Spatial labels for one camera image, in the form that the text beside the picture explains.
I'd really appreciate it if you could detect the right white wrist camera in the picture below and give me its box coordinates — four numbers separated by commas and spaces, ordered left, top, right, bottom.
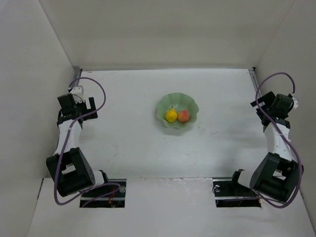
292, 97, 299, 109

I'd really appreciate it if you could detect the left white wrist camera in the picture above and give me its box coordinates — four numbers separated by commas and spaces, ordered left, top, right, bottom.
69, 86, 84, 98

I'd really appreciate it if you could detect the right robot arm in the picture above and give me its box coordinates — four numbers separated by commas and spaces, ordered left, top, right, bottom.
229, 91, 304, 204

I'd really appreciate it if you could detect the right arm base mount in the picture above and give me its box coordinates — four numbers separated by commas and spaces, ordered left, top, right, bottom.
212, 178, 261, 208

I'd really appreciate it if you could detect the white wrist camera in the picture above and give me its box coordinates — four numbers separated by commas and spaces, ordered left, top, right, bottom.
69, 86, 84, 98
292, 97, 299, 109

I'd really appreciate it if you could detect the aluminium table rail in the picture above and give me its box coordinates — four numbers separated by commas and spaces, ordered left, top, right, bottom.
73, 66, 82, 81
248, 68, 289, 176

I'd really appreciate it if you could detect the red orange fake peach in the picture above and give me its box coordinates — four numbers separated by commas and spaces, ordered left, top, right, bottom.
177, 110, 190, 123

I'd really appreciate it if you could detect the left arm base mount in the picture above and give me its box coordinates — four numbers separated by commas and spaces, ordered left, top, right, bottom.
79, 179, 127, 208

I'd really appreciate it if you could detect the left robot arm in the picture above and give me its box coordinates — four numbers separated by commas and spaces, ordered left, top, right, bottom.
46, 93, 109, 197

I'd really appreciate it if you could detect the green wavy fruit bowl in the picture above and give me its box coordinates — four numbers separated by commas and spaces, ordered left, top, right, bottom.
156, 92, 199, 129

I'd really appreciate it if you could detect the right aluminium table rail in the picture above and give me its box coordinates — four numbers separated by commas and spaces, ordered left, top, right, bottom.
248, 68, 289, 176

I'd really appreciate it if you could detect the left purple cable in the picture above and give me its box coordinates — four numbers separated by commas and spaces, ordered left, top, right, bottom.
53, 77, 120, 207

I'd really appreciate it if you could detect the left aluminium table rail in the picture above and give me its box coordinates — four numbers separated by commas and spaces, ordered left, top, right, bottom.
73, 66, 82, 81

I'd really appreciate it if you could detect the yellow fake pear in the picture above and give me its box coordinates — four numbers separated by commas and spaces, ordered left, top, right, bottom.
165, 107, 178, 123

